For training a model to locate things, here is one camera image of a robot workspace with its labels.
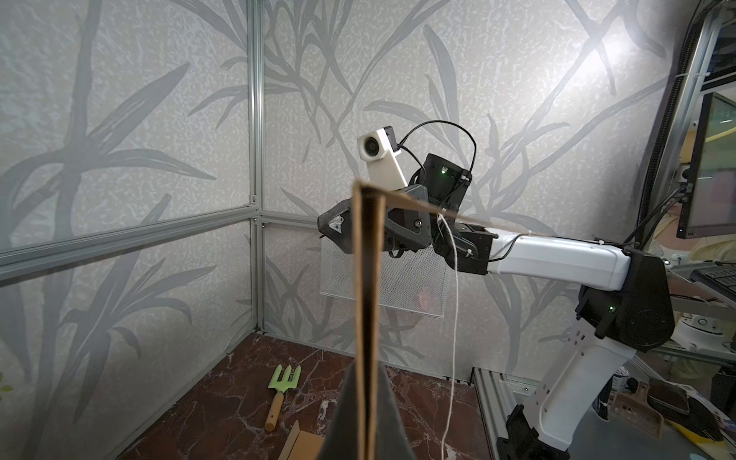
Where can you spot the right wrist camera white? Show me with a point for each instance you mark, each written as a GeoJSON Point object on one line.
{"type": "Point", "coordinates": [379, 150]}

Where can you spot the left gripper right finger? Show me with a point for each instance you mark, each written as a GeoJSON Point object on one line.
{"type": "Point", "coordinates": [391, 440]}

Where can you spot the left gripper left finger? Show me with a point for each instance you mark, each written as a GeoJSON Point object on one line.
{"type": "Point", "coordinates": [341, 441]}

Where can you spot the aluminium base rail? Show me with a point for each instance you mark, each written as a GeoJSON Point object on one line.
{"type": "Point", "coordinates": [498, 394]}

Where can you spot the white wire mesh basket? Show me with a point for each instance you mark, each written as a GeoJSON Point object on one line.
{"type": "Point", "coordinates": [416, 282]}

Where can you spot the computer monitor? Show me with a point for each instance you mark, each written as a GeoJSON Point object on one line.
{"type": "Point", "coordinates": [708, 207]}

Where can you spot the green garden fork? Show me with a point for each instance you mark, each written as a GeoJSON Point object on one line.
{"type": "Point", "coordinates": [283, 380]}

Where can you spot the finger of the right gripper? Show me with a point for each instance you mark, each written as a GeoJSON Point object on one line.
{"type": "Point", "coordinates": [336, 225]}

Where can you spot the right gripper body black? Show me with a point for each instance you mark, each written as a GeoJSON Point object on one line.
{"type": "Point", "coordinates": [408, 230]}

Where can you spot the brown file bag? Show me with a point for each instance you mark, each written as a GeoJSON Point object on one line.
{"type": "Point", "coordinates": [301, 445]}
{"type": "Point", "coordinates": [369, 207]}

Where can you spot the black keyboard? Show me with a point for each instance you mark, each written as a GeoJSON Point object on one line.
{"type": "Point", "coordinates": [720, 278]}

